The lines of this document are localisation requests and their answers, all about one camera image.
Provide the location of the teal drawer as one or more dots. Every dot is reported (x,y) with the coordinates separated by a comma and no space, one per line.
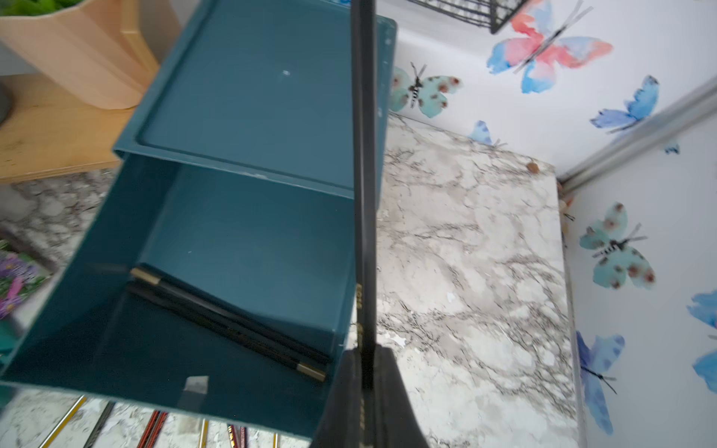
(281,253)

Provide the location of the peach pot green plant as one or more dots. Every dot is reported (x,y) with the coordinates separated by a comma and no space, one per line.
(94,50)

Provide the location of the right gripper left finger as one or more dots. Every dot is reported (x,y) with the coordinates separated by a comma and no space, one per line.
(340,422)

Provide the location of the wooden shelf stand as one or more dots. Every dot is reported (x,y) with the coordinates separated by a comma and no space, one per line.
(49,132)

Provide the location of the black pencil diagonal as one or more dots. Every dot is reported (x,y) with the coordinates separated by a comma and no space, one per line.
(226,332)

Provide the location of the black pencil vertical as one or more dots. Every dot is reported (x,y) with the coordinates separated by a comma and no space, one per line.
(209,306)

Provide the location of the red pencil long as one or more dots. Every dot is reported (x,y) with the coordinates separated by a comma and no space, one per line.
(143,439)

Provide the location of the black wire wall basket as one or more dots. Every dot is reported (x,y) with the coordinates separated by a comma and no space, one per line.
(489,14)

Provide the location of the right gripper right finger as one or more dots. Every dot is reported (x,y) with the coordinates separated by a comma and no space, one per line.
(395,421)

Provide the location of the teal drawer cabinet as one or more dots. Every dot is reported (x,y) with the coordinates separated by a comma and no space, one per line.
(257,88)

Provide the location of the yellow pencil far left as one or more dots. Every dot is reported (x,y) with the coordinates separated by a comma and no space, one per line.
(63,422)

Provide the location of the red pencil beside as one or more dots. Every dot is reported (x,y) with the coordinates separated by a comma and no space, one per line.
(158,423)

